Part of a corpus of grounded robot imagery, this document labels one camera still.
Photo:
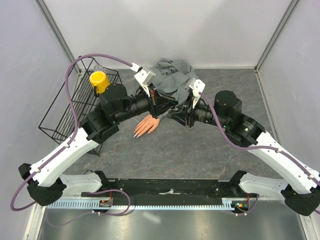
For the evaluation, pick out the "grey shirt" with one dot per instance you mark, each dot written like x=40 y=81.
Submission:
x=171 y=78

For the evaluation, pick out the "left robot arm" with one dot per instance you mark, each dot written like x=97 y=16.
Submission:
x=46 y=181

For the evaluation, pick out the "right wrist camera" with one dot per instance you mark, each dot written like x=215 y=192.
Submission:
x=197 y=86

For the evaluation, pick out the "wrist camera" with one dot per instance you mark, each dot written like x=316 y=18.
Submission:
x=197 y=86
x=143 y=76

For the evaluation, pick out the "mannequin hand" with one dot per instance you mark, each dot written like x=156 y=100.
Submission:
x=146 y=126

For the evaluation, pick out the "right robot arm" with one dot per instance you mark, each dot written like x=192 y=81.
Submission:
x=299 y=185

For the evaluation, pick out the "black wire basket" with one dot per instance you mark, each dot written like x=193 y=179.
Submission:
x=58 y=121

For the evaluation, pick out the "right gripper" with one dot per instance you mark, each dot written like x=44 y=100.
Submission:
x=185 y=117

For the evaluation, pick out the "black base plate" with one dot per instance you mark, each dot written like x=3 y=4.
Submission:
x=210 y=188

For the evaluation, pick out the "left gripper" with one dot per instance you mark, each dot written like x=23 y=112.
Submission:
x=161 y=103

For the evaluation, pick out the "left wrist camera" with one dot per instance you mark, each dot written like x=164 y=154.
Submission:
x=143 y=76

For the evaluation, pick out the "yellow cup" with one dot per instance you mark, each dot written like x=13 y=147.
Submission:
x=99 y=82

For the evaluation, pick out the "slotted cable duct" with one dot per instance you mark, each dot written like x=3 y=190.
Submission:
x=161 y=202

